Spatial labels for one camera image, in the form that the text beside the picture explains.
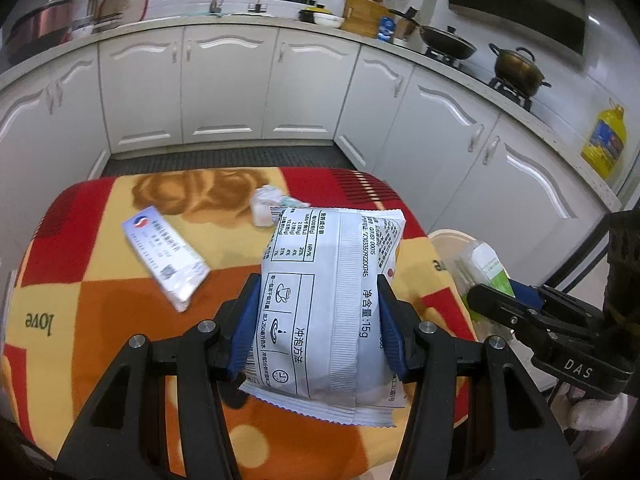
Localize green white plastic wrapper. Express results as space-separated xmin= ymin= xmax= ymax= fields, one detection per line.
xmin=454 ymin=240 xmax=515 ymax=297

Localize dish drying rack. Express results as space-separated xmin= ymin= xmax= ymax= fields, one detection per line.
xmin=87 ymin=0 xmax=149 ymax=32

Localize wooden cutting board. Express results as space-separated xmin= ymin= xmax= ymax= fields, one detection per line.
xmin=341 ymin=0 xmax=394 ymax=38

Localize white kitchen cabinets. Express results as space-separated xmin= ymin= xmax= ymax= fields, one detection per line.
xmin=1 ymin=18 xmax=620 ymax=283

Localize yellow cooking oil bottle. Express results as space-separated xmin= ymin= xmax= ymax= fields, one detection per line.
xmin=580 ymin=100 xmax=627 ymax=179

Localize blue white medicine box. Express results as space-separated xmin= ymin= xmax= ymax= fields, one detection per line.
xmin=122 ymin=206 xmax=210 ymax=313

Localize bronze stock pot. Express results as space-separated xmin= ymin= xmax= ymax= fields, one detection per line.
xmin=488 ymin=44 xmax=552 ymax=98

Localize white printed snack packet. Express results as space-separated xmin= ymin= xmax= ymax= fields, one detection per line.
xmin=241 ymin=208 xmax=406 ymax=428

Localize white gloved right hand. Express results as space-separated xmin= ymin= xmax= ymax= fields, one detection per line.
xmin=551 ymin=386 xmax=629 ymax=432

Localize black frying pan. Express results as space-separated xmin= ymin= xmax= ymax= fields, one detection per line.
xmin=390 ymin=10 xmax=477 ymax=65

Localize small white wrapper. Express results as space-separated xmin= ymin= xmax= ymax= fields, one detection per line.
xmin=250 ymin=184 xmax=310 ymax=228

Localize colourful patterned blanket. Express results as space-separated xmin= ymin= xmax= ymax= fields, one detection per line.
xmin=1 ymin=168 xmax=476 ymax=479

